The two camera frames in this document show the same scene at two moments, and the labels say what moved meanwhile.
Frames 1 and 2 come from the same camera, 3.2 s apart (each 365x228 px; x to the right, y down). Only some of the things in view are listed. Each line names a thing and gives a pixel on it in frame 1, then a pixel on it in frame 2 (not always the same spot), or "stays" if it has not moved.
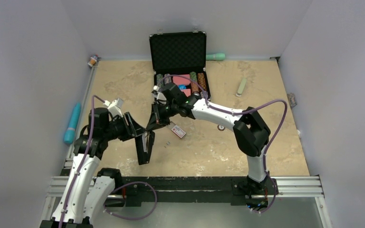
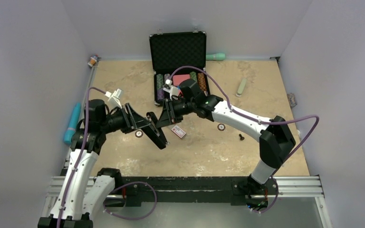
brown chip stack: x=201 y=81 stays
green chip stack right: x=193 y=76 stays
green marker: x=241 y=87 stays
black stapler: x=144 y=144 to x=155 y=132
